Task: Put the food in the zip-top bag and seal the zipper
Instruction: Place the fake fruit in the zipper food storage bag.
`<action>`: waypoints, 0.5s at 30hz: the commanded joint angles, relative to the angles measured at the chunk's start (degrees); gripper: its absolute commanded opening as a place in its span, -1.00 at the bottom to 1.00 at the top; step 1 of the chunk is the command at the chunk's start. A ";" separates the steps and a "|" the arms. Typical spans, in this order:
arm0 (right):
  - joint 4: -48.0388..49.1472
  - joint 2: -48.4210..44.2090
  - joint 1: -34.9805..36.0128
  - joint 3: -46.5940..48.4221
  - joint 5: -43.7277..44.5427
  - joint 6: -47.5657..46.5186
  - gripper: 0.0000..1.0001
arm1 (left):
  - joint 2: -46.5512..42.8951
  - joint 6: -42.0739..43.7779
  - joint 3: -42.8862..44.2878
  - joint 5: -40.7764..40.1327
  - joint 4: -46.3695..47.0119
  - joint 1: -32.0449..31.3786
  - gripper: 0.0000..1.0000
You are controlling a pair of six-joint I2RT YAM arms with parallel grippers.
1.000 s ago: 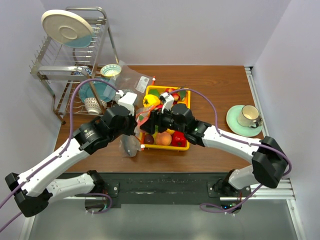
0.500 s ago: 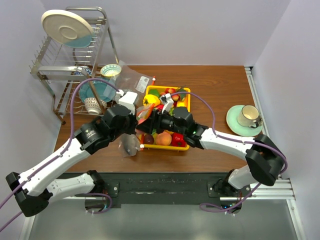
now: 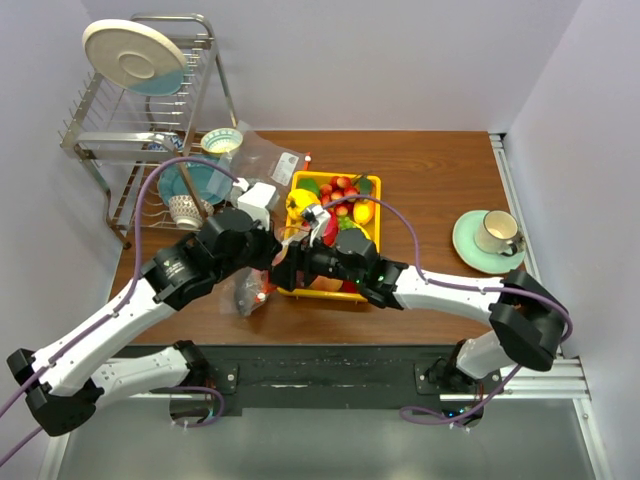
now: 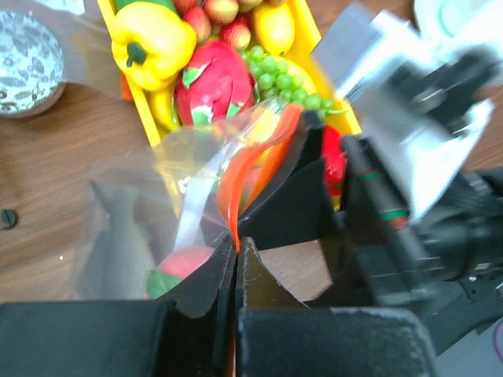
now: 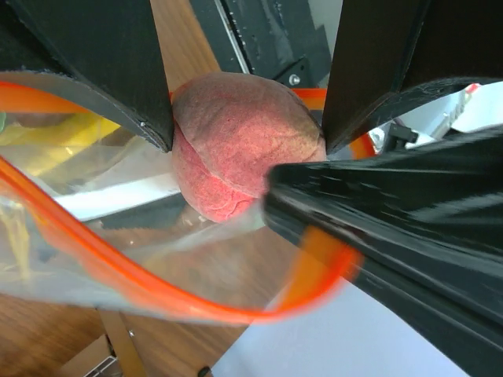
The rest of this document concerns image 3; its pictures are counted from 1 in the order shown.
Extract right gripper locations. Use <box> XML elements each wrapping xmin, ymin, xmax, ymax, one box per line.
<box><xmin>263</xmin><ymin>227</ymin><xmax>364</xmax><ymax>292</ymax></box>

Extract grey toy fish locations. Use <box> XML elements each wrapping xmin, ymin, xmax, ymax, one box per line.
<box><xmin>233</xmin><ymin>277</ymin><xmax>262</xmax><ymax>317</ymax></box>

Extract orange zip top bag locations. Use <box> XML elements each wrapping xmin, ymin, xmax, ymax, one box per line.
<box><xmin>218</xmin><ymin>224</ymin><xmax>314</xmax><ymax>319</ymax></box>

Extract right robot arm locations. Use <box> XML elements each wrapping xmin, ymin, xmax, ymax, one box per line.
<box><xmin>270</xmin><ymin>230</ymin><xmax>569</xmax><ymax>393</ymax></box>

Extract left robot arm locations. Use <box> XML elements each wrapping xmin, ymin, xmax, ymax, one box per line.
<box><xmin>7</xmin><ymin>207</ymin><xmax>281</xmax><ymax>437</ymax></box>

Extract clear bag with label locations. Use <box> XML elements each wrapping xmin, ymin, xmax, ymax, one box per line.
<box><xmin>202</xmin><ymin>121</ymin><xmax>305</xmax><ymax>197</ymax></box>

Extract orange peach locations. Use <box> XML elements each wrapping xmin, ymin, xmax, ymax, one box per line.
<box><xmin>310</xmin><ymin>276</ymin><xmax>343</xmax><ymax>293</ymax></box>

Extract yellow bell pepper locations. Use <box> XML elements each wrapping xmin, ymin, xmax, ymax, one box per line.
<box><xmin>285</xmin><ymin>188</ymin><xmax>320</xmax><ymax>222</ymax></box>

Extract green grapes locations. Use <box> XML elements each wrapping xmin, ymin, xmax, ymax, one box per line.
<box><xmin>337</xmin><ymin>216</ymin><xmax>359</xmax><ymax>231</ymax></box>

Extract yellow plastic tray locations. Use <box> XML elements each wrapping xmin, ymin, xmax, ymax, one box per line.
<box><xmin>276</xmin><ymin>170</ymin><xmax>382</xmax><ymax>303</ymax></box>

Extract teal scalloped plate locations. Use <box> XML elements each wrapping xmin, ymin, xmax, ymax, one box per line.
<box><xmin>157</xmin><ymin>162</ymin><xmax>232</xmax><ymax>206</ymax></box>

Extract teal striped small bowl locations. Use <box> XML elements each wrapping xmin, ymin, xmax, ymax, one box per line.
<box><xmin>200</xmin><ymin>128</ymin><xmax>244</xmax><ymax>157</ymax></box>

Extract blue patterned bowl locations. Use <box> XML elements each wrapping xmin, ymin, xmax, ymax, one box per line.
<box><xmin>147</xmin><ymin>132</ymin><xmax>187</xmax><ymax>153</ymax></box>

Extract metal dish rack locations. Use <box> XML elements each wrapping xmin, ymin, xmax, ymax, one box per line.
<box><xmin>60</xmin><ymin>13</ymin><xmax>237</xmax><ymax>248</ymax></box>

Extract green saucer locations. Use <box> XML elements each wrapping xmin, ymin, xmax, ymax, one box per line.
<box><xmin>452</xmin><ymin>210</ymin><xmax>526</xmax><ymax>275</ymax></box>

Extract cream mug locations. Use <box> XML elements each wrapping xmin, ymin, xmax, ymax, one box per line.
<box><xmin>474</xmin><ymin>210</ymin><xmax>526</xmax><ymax>257</ymax></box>

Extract beige and teal plate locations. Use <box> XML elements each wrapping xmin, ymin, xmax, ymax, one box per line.
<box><xmin>82</xmin><ymin>19</ymin><xmax>187</xmax><ymax>97</ymax></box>

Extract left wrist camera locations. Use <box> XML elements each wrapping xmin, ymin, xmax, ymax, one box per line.
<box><xmin>237</xmin><ymin>182</ymin><xmax>279</xmax><ymax>228</ymax></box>

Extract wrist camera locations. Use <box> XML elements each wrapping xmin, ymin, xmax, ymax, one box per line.
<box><xmin>237</xmin><ymin>182</ymin><xmax>279</xmax><ymax>228</ymax></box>
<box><xmin>302</xmin><ymin>204</ymin><xmax>331</xmax><ymax>246</ymax></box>

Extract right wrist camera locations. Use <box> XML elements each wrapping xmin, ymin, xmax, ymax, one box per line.
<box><xmin>302</xmin><ymin>204</ymin><xmax>331</xmax><ymax>246</ymax></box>

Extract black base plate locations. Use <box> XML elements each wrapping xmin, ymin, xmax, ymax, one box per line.
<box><xmin>87</xmin><ymin>342</ymin><xmax>557</xmax><ymax>420</ymax></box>

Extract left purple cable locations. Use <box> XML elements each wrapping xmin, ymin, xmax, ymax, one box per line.
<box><xmin>0</xmin><ymin>156</ymin><xmax>251</xmax><ymax>464</ymax></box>

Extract purple cable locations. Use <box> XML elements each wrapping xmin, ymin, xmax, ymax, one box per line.
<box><xmin>319</xmin><ymin>195</ymin><xmax>572</xmax><ymax>435</ymax></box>
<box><xmin>0</xmin><ymin>156</ymin><xmax>251</xmax><ymax>464</ymax></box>

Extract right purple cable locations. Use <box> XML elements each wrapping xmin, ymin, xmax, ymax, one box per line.
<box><xmin>319</xmin><ymin>195</ymin><xmax>572</xmax><ymax>435</ymax></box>

